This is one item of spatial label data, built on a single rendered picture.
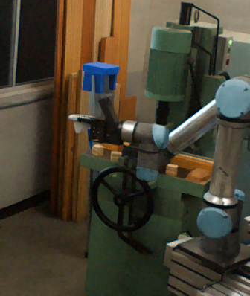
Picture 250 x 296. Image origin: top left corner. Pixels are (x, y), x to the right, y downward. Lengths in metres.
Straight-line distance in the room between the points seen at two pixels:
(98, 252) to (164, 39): 1.04
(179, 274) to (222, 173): 0.52
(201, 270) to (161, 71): 0.93
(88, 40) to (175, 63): 1.83
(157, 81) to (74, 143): 1.66
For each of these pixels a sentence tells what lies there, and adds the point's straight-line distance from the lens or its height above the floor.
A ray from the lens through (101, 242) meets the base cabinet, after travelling 3.16.
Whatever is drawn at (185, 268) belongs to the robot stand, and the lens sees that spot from 2.52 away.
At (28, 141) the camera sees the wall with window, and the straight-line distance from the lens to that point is 4.56.
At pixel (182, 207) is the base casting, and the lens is 2.93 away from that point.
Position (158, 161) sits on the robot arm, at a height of 1.14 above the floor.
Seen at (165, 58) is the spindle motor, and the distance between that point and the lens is 2.92.
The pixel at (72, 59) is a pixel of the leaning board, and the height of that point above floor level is 1.08.
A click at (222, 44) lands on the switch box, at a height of 1.45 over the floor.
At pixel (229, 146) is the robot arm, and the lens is 2.17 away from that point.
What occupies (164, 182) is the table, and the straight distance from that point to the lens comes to 2.93.
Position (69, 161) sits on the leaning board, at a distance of 4.50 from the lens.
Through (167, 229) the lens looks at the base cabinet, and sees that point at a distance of 2.99.
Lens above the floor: 1.81
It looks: 17 degrees down
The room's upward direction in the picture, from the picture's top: 7 degrees clockwise
